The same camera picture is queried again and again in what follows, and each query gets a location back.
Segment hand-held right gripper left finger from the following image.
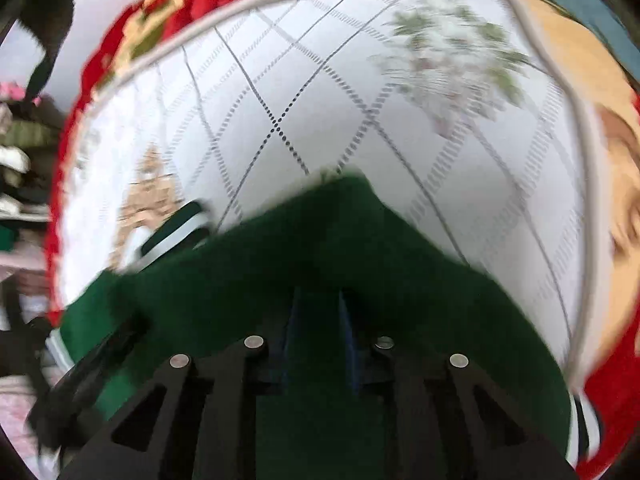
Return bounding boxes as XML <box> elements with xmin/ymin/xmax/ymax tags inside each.
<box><xmin>60</xmin><ymin>287</ymin><xmax>304</xmax><ymax>480</ymax></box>

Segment white diamond-pattern cloth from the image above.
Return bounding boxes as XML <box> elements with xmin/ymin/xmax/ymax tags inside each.
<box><xmin>50</xmin><ymin>0</ymin><xmax>613</xmax><ymax>391</ymax></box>

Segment olive puffer vest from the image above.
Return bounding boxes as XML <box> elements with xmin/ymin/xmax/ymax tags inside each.
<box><xmin>0</xmin><ymin>105</ymin><xmax>66</xmax><ymax>151</ymax></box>

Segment green and cream varsity jacket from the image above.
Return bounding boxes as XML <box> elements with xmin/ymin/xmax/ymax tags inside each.
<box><xmin>47</xmin><ymin>172</ymin><xmax>601</xmax><ymax>480</ymax></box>

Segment dark hanging cloth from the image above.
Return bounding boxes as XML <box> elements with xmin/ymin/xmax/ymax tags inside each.
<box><xmin>17</xmin><ymin>0</ymin><xmax>76</xmax><ymax>103</ymax></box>

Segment pink garment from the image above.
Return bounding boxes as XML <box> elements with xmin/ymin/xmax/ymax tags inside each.
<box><xmin>0</xmin><ymin>82</ymin><xmax>31</xmax><ymax>103</ymax></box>

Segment white puffer jacket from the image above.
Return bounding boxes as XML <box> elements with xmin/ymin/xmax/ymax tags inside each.
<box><xmin>0</xmin><ymin>145</ymin><xmax>31</xmax><ymax>173</ymax></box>

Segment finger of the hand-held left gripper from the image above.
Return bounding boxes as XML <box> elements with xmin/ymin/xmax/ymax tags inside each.
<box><xmin>50</xmin><ymin>310</ymin><xmax>151</xmax><ymax>396</ymax></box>

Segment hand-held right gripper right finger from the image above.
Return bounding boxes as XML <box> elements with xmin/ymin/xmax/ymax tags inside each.
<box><xmin>337</xmin><ymin>290</ymin><xmax>581</xmax><ymax>480</ymax></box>

